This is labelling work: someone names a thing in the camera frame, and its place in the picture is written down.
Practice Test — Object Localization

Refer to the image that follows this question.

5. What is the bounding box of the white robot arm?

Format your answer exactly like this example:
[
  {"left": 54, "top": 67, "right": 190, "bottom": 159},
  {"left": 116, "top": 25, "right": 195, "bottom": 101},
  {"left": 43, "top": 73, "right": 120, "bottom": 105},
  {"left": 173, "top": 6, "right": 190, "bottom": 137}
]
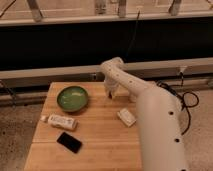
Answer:
[{"left": 100, "top": 57, "right": 190, "bottom": 171}]

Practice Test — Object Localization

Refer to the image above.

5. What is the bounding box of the green bowl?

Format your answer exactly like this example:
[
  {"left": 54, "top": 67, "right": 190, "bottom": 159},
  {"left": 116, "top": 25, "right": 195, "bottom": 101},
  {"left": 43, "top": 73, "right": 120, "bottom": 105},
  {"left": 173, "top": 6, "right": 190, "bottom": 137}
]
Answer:
[{"left": 57, "top": 86, "right": 89, "bottom": 112}]

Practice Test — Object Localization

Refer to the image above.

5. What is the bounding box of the white tube bottle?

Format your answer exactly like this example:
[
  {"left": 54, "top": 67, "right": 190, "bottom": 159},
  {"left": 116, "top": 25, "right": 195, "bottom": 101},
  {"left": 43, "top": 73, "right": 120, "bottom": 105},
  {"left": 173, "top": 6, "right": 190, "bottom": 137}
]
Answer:
[{"left": 40, "top": 114, "right": 77, "bottom": 130}]

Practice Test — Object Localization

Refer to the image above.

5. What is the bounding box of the black smartphone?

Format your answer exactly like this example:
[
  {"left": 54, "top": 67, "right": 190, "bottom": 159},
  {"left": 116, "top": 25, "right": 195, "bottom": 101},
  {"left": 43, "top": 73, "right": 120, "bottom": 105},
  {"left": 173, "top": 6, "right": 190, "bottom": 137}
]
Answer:
[{"left": 57, "top": 132, "right": 82, "bottom": 153}]

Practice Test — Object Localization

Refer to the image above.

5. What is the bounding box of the black cable on floor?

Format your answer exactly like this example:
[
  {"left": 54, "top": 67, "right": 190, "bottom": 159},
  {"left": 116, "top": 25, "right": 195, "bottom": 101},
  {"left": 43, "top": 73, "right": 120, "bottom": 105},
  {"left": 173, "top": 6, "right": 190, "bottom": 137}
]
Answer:
[{"left": 155, "top": 72, "right": 200, "bottom": 136}]

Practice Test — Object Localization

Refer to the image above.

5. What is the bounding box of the black hanging cable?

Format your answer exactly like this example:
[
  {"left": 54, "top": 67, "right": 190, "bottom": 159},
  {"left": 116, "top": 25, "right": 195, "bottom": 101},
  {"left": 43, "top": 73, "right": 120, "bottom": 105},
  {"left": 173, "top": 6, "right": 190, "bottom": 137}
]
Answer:
[{"left": 123, "top": 9, "right": 141, "bottom": 61}]

